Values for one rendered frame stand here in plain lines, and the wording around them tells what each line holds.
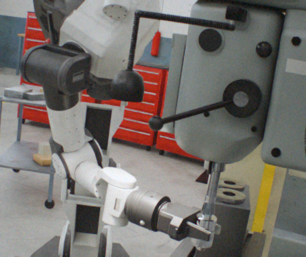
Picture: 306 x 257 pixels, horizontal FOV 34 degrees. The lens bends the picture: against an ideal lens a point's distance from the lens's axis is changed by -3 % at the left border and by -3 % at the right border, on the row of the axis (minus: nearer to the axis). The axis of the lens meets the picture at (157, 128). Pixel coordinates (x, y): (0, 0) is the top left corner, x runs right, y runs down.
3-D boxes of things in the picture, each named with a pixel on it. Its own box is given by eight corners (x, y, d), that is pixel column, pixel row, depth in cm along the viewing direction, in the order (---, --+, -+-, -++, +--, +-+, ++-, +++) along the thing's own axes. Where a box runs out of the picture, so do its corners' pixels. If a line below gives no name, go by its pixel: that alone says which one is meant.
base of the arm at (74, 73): (24, 93, 134) (15, 58, 126) (53, 68, 142) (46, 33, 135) (68, 108, 128) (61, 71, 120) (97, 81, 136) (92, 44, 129)
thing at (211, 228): (201, 249, 110) (206, 226, 109) (186, 240, 114) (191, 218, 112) (216, 245, 113) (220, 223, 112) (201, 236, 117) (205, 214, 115)
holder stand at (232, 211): (192, 266, 135) (205, 197, 131) (198, 234, 156) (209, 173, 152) (236, 274, 133) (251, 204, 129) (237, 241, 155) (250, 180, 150)
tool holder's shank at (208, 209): (206, 220, 110) (216, 171, 108) (196, 214, 112) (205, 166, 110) (216, 218, 112) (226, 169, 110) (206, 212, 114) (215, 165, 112)
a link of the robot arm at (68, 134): (48, 162, 150) (34, 100, 135) (86, 145, 155) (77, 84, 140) (64, 185, 142) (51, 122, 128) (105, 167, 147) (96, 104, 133)
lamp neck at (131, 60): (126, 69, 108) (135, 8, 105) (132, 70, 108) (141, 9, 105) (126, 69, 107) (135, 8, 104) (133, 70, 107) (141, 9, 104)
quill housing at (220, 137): (161, 156, 102) (184, -7, 95) (188, 138, 121) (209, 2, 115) (255, 177, 97) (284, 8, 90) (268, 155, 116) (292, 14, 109)
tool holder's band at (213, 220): (206, 226, 109) (207, 221, 109) (191, 218, 112) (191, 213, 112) (220, 223, 112) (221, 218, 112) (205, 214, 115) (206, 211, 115)
